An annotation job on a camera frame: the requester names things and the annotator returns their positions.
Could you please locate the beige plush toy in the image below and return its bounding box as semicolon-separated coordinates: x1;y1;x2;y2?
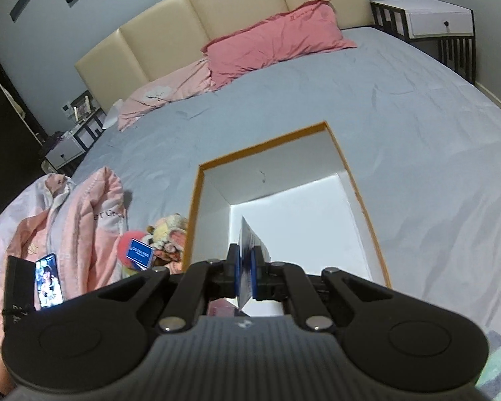
148;214;189;274

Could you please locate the black rectangular case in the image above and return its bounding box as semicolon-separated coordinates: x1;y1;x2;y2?
3;256;36;327

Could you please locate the dark pink pillow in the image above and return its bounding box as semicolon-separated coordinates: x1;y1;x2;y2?
201;0;357;90

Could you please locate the small pink case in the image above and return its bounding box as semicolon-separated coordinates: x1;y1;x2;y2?
208;298;237;318

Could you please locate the grey wall panel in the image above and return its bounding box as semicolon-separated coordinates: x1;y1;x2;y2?
9;0;39;22

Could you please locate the light pink pillow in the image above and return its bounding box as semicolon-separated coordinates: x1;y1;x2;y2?
117;58;218;132

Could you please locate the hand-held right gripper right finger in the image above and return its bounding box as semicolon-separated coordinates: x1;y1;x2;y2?
250;246;395;334

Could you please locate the orange cardboard box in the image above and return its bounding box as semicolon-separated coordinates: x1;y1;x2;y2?
181;121;392;301

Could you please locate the pink plush ball toy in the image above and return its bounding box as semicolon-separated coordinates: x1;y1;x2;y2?
118;230;155;269

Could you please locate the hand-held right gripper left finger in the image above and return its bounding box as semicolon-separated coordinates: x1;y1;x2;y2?
95;243;241;336

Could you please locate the smartphone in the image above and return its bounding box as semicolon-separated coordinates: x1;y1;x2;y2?
34;253;64;310

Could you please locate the beige padded headboard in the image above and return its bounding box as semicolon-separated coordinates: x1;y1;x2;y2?
75;0;375;110

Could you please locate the white black nightstand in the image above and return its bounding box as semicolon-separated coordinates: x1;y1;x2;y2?
371;0;476;84
45;109;106;172

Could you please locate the dark wardrobe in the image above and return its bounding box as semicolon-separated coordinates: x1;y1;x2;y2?
0;29;48;235

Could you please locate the pink white quilt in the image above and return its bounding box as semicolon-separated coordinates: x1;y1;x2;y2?
0;166;130;368

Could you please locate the grey printed card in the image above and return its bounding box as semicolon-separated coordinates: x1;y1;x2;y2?
236;216;272;307

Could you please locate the photo frame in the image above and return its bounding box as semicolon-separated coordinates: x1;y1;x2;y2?
72;95;93;120

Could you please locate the blue printed card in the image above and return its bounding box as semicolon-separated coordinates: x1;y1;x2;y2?
125;237;154;271

